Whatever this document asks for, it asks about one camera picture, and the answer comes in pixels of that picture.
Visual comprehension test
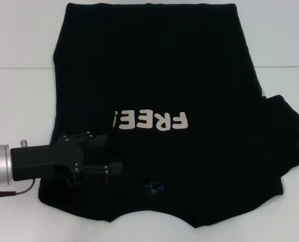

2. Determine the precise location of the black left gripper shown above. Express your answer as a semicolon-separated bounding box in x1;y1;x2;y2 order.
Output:
10;130;123;187

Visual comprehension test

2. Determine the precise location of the black FREE print shirt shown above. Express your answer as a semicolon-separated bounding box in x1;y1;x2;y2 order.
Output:
38;2;299;222

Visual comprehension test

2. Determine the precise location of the left wrist cable with plug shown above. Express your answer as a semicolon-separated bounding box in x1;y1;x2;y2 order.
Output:
0;180;36;201

